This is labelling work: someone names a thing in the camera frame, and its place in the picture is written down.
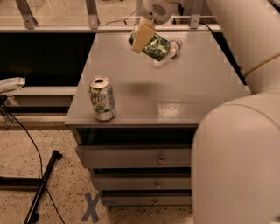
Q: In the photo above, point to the bottom grey drawer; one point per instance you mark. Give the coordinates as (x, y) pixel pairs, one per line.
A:
(146, 199)

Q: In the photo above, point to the crumpled silver bag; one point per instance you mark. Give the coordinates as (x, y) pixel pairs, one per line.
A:
(11, 84)

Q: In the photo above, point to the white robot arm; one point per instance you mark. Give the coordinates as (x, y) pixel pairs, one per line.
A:
(236, 148)

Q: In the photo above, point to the grey metal railing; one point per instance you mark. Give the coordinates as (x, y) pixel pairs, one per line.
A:
(97, 16)

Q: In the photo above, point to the clear plastic water bottle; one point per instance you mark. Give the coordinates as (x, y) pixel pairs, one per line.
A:
(175, 48)

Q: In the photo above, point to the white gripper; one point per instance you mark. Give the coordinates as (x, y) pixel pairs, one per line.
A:
(154, 11)

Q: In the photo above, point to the top grey drawer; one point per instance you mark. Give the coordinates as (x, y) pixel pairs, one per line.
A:
(134, 156)

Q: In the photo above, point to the blue tape cross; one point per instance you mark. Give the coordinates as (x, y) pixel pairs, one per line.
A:
(91, 205)

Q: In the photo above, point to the grey drawer cabinet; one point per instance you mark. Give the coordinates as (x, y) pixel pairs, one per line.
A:
(154, 105)

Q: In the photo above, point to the grey drawer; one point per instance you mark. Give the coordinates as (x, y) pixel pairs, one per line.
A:
(146, 199)
(169, 181)
(134, 156)

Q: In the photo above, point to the silver 7UP can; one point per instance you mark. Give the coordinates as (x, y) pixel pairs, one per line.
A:
(102, 98)

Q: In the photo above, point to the black metal stand base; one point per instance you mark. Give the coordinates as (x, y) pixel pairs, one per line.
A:
(31, 184)

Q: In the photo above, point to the middle grey drawer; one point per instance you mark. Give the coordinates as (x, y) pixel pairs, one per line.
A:
(169, 181)

